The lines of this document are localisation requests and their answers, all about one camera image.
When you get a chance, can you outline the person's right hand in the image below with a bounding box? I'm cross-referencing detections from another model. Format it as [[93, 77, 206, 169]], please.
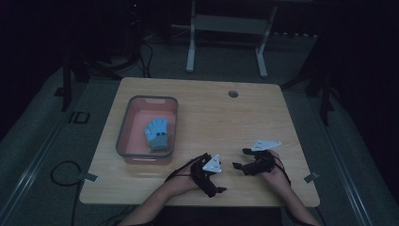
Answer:
[[261, 150, 291, 188]]

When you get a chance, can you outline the black floor bracket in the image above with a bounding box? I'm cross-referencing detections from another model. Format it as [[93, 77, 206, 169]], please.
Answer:
[[68, 110, 91, 124]]

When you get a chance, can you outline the gray table edge tab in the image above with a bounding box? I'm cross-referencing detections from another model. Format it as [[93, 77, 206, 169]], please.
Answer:
[[303, 171, 321, 185], [82, 171, 100, 184]]

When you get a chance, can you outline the black hanging cable bundle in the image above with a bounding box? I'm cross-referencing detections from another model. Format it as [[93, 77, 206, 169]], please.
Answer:
[[125, 0, 153, 79]]

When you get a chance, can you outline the person's left hand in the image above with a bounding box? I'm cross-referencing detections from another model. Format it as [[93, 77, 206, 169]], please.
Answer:
[[168, 162, 202, 194]]

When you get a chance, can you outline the blue glove with gray cuff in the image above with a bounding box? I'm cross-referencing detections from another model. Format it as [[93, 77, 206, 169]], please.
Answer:
[[144, 117, 170, 153], [144, 121, 156, 142]]

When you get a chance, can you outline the white metal desk frame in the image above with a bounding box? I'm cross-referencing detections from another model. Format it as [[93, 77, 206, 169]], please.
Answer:
[[170, 0, 318, 79]]

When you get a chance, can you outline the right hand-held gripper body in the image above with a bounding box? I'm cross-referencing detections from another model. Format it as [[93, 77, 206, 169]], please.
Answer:
[[247, 138, 282, 176]]

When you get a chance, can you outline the black tripod stand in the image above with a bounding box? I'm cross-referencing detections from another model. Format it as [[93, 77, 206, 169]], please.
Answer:
[[279, 31, 340, 127], [53, 53, 123, 113]]

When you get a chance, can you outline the pink plastic bin gray rim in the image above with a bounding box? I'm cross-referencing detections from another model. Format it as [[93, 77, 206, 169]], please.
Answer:
[[115, 94, 179, 166]]

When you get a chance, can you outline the left hand-held gripper black cable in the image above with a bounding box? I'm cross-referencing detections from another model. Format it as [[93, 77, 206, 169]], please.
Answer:
[[164, 157, 201, 184]]

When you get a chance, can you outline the black looped floor cable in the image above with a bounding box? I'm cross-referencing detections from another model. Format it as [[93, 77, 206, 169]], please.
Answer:
[[50, 159, 83, 226]]

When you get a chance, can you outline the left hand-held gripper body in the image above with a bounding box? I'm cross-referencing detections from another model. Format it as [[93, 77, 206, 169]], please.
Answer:
[[189, 153, 223, 199]]

